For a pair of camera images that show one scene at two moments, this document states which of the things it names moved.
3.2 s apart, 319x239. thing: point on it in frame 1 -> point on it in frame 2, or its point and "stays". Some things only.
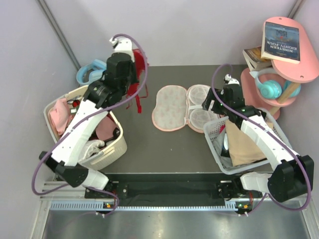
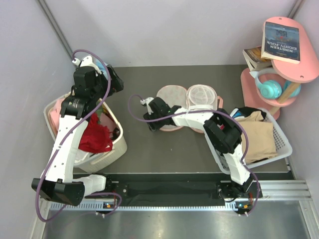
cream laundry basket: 108,144 stays
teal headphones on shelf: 272,89 stays
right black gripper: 207,103 -> 153,127
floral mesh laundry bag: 176,106 stays
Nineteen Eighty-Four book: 280,43 stays
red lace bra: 139,58 -> 96,138
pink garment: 60,115 stays
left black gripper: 134,77 -> 116,83
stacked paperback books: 252,56 stays
